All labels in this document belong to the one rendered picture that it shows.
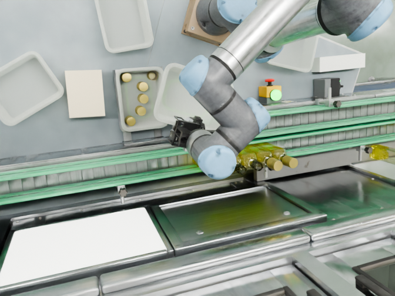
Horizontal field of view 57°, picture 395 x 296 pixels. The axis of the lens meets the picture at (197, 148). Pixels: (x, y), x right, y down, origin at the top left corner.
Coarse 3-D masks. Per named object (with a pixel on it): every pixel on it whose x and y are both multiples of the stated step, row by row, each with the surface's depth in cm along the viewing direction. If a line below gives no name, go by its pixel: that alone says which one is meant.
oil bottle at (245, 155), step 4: (240, 152) 125; (244, 152) 125; (248, 152) 125; (252, 152) 124; (240, 156) 122; (244, 156) 121; (248, 156) 121; (252, 156) 121; (256, 156) 122; (244, 160) 121; (248, 160) 121; (244, 164) 122; (248, 164) 121; (248, 168) 122
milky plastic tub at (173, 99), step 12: (168, 72) 110; (168, 84) 111; (180, 84) 112; (168, 96) 112; (180, 96) 113; (192, 96) 114; (156, 108) 104; (168, 108) 112; (180, 108) 114; (192, 108) 115; (204, 108) 116; (168, 120) 106; (204, 120) 117
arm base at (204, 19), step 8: (200, 0) 129; (208, 0) 125; (200, 8) 128; (208, 8) 123; (200, 16) 128; (208, 16) 125; (200, 24) 130; (208, 24) 128; (208, 32) 132; (216, 32) 131; (224, 32) 132
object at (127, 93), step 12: (120, 72) 126; (132, 72) 132; (144, 72) 136; (120, 84) 134; (132, 84) 135; (156, 84) 138; (120, 96) 128; (132, 96) 136; (156, 96) 139; (120, 108) 128; (132, 108) 137; (120, 120) 130; (144, 120) 139; (156, 120) 141
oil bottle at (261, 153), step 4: (252, 144) 136; (248, 148) 131; (252, 148) 130; (256, 148) 130; (260, 148) 129; (256, 152) 125; (260, 152) 124; (264, 152) 124; (268, 152) 124; (260, 156) 123; (264, 156) 123; (268, 156) 123; (272, 156) 124; (260, 160) 123; (264, 164) 123
